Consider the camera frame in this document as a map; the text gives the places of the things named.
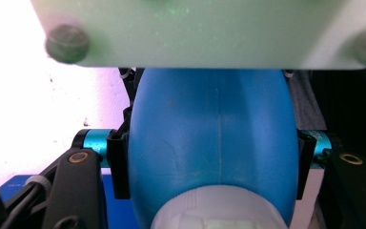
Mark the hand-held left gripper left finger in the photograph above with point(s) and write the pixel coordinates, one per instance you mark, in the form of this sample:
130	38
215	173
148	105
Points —
118	165

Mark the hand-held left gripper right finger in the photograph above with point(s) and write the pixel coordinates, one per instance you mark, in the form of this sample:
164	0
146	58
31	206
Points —
305	165

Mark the blue bottle with white cap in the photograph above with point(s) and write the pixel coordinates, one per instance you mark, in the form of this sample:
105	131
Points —
213	133

